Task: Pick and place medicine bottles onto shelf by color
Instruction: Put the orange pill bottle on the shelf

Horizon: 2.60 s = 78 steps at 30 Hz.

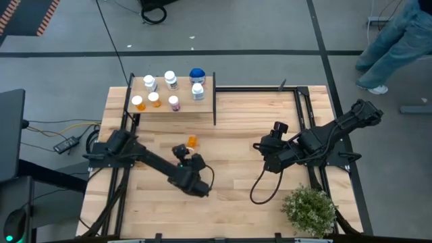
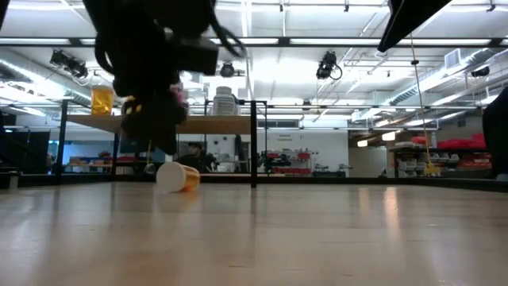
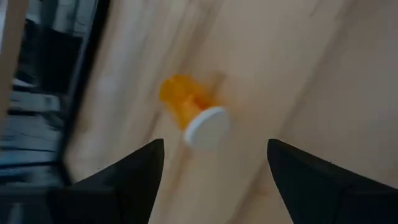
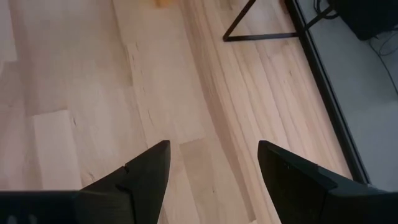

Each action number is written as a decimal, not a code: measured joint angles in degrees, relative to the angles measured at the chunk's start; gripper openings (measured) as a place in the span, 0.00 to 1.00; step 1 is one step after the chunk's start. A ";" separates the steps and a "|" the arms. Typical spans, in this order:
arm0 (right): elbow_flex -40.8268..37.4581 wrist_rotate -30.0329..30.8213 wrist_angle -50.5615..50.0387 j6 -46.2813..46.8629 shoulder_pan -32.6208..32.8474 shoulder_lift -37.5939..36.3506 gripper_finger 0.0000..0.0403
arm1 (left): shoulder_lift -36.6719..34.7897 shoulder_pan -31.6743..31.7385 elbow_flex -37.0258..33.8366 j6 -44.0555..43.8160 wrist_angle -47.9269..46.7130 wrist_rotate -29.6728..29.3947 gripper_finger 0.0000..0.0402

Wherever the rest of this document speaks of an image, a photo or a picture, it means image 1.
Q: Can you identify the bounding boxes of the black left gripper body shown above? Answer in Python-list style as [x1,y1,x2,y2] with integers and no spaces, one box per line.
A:
[178,153,208,173]

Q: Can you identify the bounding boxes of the person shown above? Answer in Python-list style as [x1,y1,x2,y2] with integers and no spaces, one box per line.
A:
[354,0,432,95]

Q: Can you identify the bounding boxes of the small green potted plant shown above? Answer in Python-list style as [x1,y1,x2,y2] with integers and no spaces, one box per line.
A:
[280,184,338,239]

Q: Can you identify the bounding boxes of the orange pill bottle white cap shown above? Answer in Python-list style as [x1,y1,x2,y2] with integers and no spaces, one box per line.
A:
[186,134,198,155]
[131,94,146,112]
[147,91,162,109]

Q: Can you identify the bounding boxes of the white bottle teal label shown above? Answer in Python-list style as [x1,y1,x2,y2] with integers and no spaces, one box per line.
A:
[191,82,205,101]

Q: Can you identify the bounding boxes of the dark grey monitor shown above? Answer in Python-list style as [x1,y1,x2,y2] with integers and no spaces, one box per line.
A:
[0,88,30,183]

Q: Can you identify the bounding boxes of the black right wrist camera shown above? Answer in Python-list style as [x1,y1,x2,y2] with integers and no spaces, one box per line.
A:
[272,121,290,139]

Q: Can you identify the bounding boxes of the wooden shelf board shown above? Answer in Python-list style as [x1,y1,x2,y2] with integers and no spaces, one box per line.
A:
[128,76,214,114]

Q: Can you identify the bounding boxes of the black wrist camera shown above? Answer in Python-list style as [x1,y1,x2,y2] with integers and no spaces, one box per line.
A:
[171,144,190,162]
[272,121,290,139]

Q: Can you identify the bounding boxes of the black cable bundle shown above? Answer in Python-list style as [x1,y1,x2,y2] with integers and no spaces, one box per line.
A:
[79,167,131,237]

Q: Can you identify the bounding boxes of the grey metal floor bar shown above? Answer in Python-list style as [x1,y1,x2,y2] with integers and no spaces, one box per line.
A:
[400,106,432,115]

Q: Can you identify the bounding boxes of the black aluminium table frame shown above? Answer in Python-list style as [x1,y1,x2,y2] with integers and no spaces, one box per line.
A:
[77,79,375,243]

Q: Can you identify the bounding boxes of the wooden shelf with black frame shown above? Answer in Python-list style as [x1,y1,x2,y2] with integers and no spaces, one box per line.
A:
[121,71,217,136]

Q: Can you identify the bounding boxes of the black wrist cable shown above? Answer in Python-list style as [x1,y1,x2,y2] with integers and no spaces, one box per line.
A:
[249,167,285,205]
[202,164,215,190]

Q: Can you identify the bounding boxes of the coiled black cable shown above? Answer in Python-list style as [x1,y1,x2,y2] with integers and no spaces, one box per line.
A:
[139,0,180,26]

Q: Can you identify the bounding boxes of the blue-capped medicine jar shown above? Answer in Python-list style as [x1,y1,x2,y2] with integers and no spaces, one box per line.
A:
[188,67,207,85]

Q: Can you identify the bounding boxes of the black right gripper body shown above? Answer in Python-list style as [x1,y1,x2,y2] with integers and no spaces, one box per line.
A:
[253,134,298,174]

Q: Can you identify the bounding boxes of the pink pill bottle white cap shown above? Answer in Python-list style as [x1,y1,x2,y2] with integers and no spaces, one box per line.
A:
[167,95,181,112]

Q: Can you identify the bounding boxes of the black power adapter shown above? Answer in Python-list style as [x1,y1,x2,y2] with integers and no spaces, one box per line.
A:
[53,135,81,155]

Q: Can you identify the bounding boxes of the black mouse green light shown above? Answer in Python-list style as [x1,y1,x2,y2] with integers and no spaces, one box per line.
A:
[3,208,28,243]

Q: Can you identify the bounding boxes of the white medicine bottle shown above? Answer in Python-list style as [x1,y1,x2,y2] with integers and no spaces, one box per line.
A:
[164,70,179,91]
[142,74,158,94]

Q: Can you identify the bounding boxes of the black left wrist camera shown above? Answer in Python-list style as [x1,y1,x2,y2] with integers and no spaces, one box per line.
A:
[171,144,190,162]

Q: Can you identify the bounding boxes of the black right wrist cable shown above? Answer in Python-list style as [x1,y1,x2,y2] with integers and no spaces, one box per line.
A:
[249,167,285,205]

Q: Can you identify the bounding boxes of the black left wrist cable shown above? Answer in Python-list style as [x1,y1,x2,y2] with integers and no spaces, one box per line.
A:
[202,164,215,190]

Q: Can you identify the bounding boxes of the thin black floor cable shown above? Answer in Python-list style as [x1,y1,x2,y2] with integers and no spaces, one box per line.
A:
[95,0,130,86]

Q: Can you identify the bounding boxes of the black operator desk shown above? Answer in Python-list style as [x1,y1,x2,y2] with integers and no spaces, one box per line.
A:
[0,159,88,243]

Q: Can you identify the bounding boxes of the black orange-striped floor mat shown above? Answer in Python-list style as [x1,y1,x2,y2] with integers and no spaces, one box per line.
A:
[0,0,61,37]

